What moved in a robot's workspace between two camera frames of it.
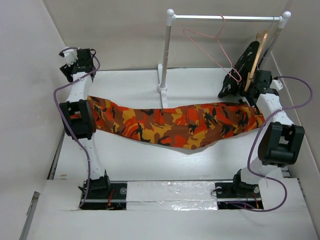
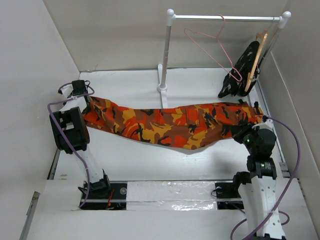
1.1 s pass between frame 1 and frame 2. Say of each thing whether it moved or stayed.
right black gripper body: moved
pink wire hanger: stayed
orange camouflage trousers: stayed
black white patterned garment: stayed
